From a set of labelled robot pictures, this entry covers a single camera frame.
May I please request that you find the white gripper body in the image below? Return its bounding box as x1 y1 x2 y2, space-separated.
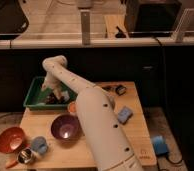
41 73 62 100

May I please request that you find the purple grape bunch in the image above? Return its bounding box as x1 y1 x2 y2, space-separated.
45 93 60 104

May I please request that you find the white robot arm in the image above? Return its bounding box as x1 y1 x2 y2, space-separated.
42 55 144 171

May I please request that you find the purple bowl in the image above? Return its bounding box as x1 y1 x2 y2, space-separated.
51 115 80 141

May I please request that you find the red bowl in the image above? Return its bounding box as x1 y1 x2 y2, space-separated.
0 126 26 154

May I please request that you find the white cloth in tray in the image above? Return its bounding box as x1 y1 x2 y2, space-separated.
61 91 70 103

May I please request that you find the green plastic tray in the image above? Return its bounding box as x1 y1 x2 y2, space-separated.
23 76 77 110

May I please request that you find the orange cup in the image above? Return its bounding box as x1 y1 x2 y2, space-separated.
67 101 76 115

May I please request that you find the wooden table board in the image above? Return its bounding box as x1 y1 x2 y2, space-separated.
13 82 157 171

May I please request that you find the blue mug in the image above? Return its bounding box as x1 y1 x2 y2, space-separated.
30 136 48 155

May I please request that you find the blue sponge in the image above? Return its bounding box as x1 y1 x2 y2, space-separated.
117 106 133 124

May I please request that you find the black handled brush tool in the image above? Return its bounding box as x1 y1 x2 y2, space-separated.
103 84 127 96

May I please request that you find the grey metal post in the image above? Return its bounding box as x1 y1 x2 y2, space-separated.
80 10 91 45

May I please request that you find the small steel pot orange handle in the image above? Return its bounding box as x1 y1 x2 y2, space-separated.
5 148 35 169

